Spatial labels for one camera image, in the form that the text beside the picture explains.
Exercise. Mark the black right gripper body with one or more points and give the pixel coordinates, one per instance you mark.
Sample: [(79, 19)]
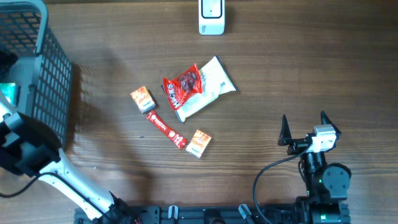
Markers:
[(298, 145)]

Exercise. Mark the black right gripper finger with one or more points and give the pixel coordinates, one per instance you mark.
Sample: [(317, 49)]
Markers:
[(325, 120), (285, 137)]

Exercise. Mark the orange small box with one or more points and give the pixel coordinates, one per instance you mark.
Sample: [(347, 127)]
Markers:
[(143, 99), (198, 143)]

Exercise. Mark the white cream snack bag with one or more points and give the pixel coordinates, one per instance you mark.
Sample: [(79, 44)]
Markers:
[(215, 82)]

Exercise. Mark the red stick sachet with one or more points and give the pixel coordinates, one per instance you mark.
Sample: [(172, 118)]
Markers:
[(174, 136)]

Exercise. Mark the red candy bag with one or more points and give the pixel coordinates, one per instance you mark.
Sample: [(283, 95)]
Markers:
[(179, 90)]

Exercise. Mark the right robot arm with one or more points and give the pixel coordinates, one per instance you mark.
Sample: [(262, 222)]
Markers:
[(326, 184)]

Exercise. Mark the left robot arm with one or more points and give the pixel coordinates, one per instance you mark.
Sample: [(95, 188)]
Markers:
[(30, 147)]

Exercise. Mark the white barcode scanner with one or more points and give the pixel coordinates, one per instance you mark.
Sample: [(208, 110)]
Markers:
[(211, 17)]

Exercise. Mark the grey plastic mesh basket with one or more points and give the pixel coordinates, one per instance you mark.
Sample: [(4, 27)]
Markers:
[(33, 60)]

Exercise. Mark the teal small box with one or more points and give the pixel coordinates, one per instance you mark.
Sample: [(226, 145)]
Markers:
[(9, 90)]

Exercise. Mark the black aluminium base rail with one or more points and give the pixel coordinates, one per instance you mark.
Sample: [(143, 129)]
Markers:
[(275, 213)]

